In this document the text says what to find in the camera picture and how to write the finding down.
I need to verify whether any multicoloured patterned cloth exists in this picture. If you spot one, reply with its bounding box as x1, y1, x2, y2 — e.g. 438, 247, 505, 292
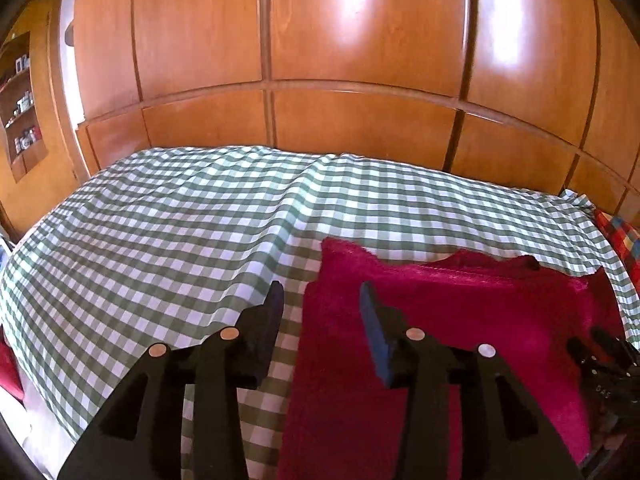
594, 209, 640, 283

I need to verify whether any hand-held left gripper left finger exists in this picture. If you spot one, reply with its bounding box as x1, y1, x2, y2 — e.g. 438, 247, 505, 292
57, 281, 285, 480

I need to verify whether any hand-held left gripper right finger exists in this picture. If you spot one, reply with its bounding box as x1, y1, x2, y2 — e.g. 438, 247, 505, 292
359, 281, 585, 480

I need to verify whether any green checkered bed sheet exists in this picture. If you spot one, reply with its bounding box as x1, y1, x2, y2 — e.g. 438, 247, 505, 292
0, 146, 640, 480

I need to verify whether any dark red cloth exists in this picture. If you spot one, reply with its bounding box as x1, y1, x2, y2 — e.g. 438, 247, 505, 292
0, 327, 26, 405

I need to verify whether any wooden wall shelf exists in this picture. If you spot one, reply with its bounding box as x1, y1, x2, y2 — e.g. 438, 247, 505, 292
0, 31, 50, 184

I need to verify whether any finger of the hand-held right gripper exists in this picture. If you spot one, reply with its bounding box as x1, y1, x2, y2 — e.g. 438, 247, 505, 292
590, 327, 640, 368
567, 337, 603, 372

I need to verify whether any wooden wardrobe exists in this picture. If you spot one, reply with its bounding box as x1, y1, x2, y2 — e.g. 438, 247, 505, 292
0, 0, 640, 233

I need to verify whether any red fleece garment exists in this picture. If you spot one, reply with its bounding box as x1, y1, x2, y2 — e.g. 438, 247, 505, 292
277, 236, 627, 480

